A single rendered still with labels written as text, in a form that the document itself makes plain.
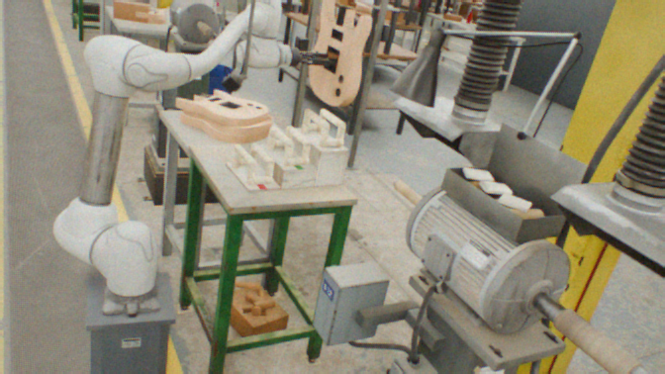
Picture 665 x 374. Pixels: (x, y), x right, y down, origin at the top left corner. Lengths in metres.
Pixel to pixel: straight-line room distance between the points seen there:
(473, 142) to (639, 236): 0.55
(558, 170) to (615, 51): 0.98
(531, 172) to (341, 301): 0.59
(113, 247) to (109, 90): 0.49
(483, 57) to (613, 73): 0.85
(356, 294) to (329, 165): 1.01
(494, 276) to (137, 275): 1.12
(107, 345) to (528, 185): 1.40
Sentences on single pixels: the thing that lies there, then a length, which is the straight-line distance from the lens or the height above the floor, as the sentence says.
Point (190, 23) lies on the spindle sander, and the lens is 3.82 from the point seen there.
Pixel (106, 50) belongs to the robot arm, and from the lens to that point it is 1.87.
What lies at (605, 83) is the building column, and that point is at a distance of 2.37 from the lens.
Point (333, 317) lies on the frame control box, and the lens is 1.53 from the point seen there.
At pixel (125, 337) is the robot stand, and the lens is 2.01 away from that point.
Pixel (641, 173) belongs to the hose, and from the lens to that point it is 1.28.
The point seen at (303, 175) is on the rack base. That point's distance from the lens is 2.38.
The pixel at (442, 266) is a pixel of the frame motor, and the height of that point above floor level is 1.24.
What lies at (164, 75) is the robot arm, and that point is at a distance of 1.77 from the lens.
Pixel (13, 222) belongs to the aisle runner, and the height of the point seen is 0.00.
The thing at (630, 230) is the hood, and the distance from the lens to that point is 1.23.
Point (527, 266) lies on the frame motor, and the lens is 1.36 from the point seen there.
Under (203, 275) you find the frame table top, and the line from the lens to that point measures 3.02.
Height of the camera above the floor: 1.95
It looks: 24 degrees down
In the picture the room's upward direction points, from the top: 11 degrees clockwise
